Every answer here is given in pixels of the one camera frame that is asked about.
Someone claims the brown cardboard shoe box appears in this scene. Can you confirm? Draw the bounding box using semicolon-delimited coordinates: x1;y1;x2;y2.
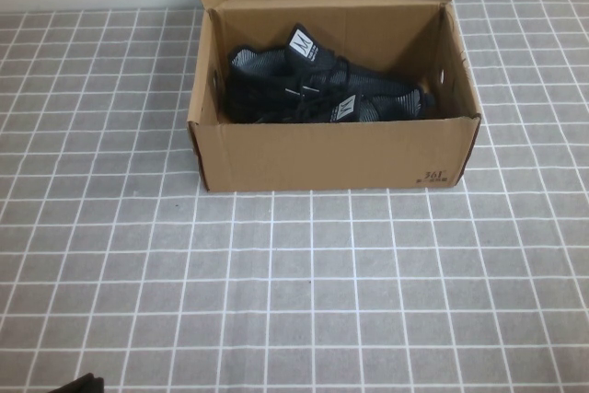
187;0;483;192

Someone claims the grey checked tablecloth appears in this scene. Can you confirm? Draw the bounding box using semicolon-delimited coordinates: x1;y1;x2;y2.
0;0;589;393

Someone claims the black knit sneaker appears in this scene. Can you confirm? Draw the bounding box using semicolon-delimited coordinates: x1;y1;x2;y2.
224;87;439;125
226;21;418;111

